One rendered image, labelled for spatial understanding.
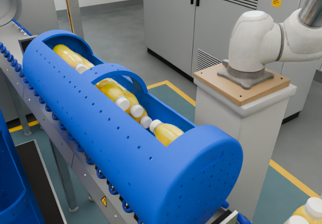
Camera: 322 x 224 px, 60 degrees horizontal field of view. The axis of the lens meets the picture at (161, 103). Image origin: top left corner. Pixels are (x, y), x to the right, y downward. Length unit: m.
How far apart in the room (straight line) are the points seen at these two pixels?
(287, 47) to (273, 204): 1.24
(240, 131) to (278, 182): 1.12
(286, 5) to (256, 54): 1.08
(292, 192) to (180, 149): 1.74
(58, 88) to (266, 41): 0.77
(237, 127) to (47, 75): 0.76
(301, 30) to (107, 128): 0.79
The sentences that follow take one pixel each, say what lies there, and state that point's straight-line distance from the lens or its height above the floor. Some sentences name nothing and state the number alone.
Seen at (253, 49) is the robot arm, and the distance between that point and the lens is 1.16.
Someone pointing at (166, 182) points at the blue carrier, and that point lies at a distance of 0.55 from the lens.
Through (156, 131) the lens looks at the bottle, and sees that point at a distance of 0.78.
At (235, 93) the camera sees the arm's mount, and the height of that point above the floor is 1.02.
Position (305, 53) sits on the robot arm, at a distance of 1.23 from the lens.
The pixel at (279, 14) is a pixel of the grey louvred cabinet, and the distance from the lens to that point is 2.25.
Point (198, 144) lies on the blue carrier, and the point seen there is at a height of 1.23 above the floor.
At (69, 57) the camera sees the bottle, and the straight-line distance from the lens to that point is 1.08.
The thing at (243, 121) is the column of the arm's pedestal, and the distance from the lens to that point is 1.18.
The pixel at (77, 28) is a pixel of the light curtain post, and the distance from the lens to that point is 1.89.
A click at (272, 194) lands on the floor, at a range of 2.19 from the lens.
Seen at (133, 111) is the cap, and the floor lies 1.11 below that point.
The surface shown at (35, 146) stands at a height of 0.15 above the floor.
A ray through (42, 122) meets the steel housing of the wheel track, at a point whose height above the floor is 0.86.
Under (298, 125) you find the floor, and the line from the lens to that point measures 2.89.
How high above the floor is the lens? 1.61
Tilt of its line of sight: 34 degrees down
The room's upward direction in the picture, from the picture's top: straight up
